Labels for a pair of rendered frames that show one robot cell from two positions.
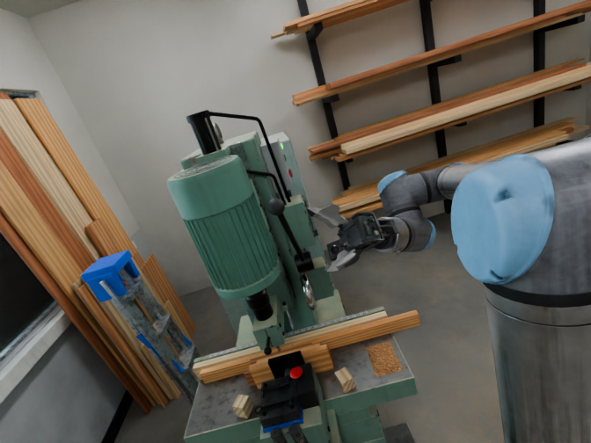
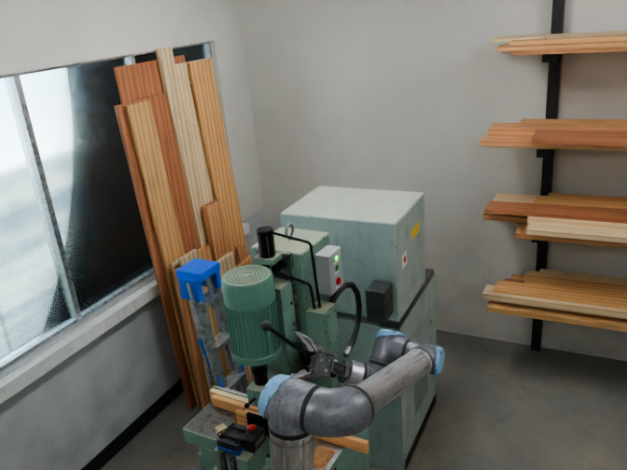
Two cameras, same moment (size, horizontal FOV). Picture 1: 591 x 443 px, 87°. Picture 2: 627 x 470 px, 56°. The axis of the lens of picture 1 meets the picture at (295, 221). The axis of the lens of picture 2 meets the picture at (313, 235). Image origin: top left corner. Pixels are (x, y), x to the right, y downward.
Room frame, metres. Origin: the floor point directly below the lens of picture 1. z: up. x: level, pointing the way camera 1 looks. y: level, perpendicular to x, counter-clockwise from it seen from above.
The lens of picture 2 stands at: (-0.78, -0.87, 2.34)
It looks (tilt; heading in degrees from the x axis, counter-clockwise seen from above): 22 degrees down; 27
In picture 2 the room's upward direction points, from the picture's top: 5 degrees counter-clockwise
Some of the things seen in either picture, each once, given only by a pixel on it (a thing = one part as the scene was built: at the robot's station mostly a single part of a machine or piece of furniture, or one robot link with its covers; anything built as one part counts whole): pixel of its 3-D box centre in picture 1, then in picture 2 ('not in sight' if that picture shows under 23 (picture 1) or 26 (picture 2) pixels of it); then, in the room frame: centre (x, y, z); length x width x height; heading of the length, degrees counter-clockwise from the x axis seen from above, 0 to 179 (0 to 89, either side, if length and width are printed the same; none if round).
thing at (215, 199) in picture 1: (228, 227); (252, 315); (0.72, 0.16, 1.35); 0.18 x 0.18 x 0.31
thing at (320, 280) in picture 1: (316, 279); (324, 375); (0.89, -0.01, 1.02); 0.09 x 0.07 x 0.12; 87
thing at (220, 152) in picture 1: (210, 145); (268, 251); (0.86, 0.15, 1.54); 0.08 x 0.08 x 0.17; 87
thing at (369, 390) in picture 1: (298, 395); (257, 448); (0.61, 0.14, 0.87); 0.61 x 0.30 x 0.06; 87
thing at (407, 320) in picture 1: (308, 347); (285, 421); (0.71, 0.08, 0.92); 0.66 x 0.02 x 0.04; 87
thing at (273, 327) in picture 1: (270, 323); (266, 389); (0.74, 0.16, 1.03); 0.14 x 0.07 x 0.09; 177
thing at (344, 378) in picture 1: (345, 380); not in sight; (0.57, 0.00, 0.92); 0.04 x 0.03 x 0.03; 13
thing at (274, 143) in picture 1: (276, 164); (329, 269); (1.03, 0.00, 1.40); 0.10 x 0.06 x 0.16; 177
